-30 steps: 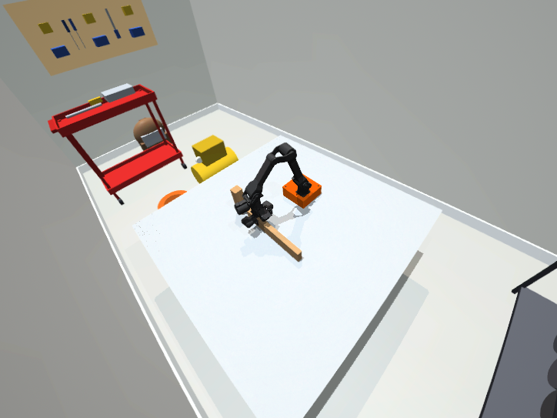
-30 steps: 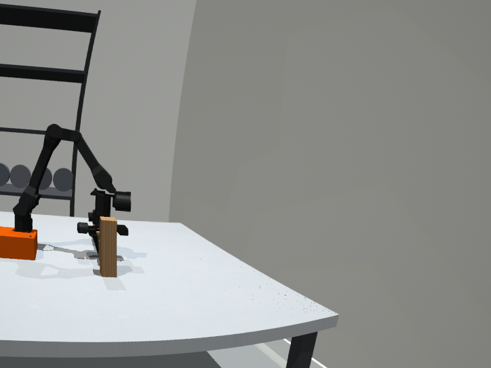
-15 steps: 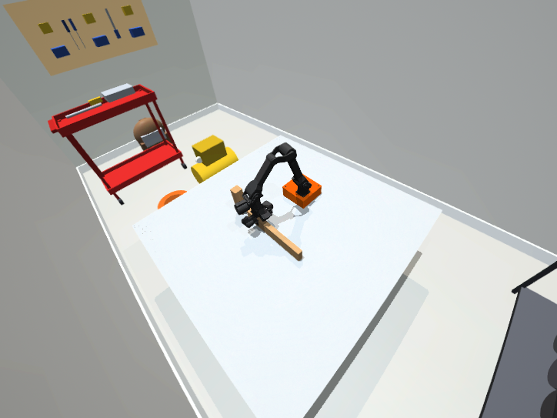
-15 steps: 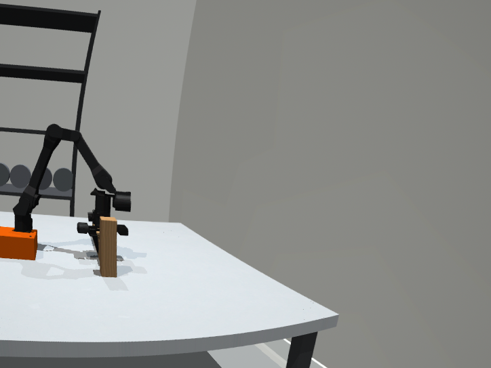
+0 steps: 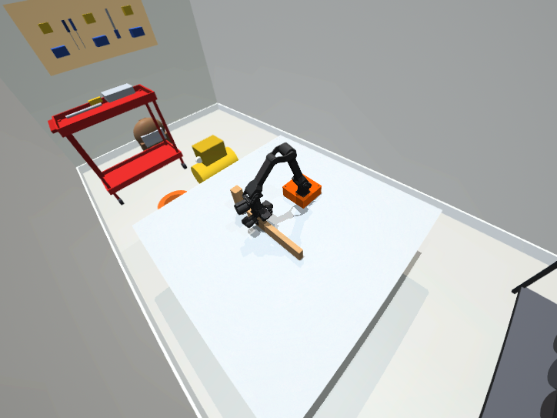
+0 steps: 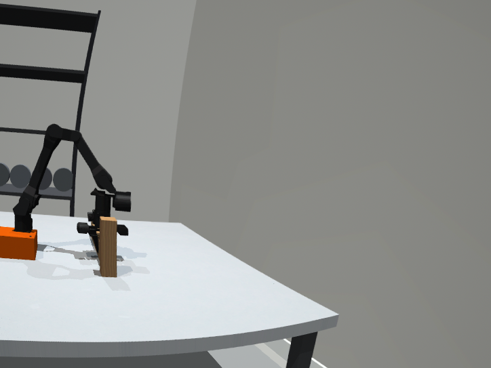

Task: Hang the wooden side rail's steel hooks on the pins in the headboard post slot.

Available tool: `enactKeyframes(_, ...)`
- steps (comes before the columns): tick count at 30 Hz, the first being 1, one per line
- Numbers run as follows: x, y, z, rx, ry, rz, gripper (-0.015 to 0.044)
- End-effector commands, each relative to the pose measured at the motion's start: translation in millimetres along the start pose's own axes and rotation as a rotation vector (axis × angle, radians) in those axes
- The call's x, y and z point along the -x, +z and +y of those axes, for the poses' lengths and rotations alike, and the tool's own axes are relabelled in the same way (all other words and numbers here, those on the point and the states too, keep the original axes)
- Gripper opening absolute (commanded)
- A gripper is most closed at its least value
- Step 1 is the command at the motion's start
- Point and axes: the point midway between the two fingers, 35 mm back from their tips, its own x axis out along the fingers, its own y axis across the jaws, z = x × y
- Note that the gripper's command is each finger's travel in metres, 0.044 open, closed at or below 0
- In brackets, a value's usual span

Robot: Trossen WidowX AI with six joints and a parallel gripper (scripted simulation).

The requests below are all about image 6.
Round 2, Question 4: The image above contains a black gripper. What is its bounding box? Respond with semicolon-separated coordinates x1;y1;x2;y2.
77;209;129;252

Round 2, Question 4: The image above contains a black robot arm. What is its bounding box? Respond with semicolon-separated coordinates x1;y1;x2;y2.
13;124;132;233

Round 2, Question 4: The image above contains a brown wooden post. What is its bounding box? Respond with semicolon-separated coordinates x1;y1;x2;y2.
99;217;117;278

